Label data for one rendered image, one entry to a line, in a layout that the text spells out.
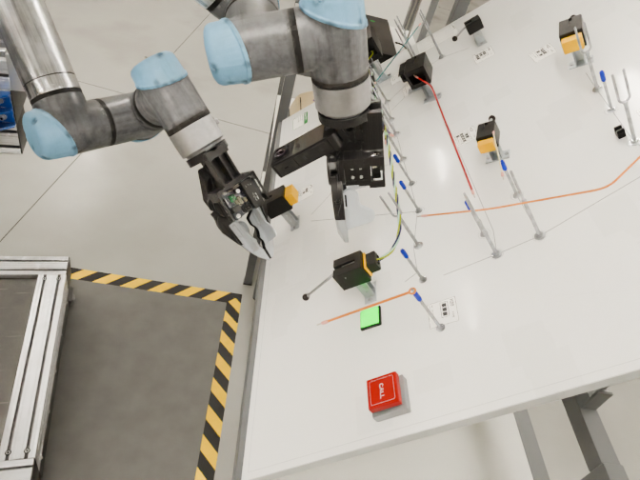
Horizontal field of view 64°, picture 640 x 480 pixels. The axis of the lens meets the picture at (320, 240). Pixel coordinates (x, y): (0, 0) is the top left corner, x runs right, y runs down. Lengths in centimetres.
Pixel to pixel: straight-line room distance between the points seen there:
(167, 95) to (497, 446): 93
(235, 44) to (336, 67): 12
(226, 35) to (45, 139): 33
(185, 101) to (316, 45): 26
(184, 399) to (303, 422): 113
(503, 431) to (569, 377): 51
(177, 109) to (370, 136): 29
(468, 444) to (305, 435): 42
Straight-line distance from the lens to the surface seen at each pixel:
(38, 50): 88
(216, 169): 82
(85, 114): 86
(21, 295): 204
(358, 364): 88
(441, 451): 114
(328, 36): 63
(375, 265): 88
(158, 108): 82
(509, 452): 122
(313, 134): 74
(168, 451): 190
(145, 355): 208
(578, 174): 97
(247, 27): 64
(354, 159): 72
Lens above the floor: 172
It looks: 41 degrees down
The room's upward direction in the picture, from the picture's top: 18 degrees clockwise
